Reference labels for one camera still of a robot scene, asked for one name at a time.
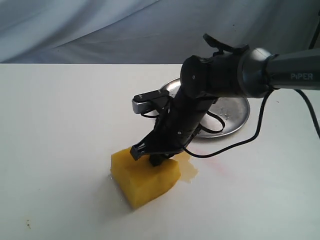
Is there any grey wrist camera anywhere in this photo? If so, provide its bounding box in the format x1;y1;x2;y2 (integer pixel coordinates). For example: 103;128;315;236
131;89;170;114

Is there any yellow sponge block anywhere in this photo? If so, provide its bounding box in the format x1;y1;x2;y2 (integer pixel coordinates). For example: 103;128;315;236
110;148;181;209

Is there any white backdrop cloth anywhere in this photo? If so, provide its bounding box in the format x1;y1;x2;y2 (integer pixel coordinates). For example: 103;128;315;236
0;0;320;64

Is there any black cable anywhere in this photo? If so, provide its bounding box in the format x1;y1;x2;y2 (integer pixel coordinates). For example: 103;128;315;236
182;87;320;159

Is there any black stand pole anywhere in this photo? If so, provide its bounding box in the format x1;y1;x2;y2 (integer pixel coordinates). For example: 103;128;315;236
308;24;320;50

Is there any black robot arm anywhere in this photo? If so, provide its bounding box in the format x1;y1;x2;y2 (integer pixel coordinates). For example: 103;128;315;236
130;46;320;166

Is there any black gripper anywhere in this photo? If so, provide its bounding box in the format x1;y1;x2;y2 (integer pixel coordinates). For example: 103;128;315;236
129;86;218;167

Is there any round steel plate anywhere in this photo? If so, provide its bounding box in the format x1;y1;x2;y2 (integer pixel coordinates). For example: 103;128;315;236
159;77;251;139

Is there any brown liquid spill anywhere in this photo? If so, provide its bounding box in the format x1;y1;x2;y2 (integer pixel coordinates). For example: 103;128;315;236
174;152;198;184

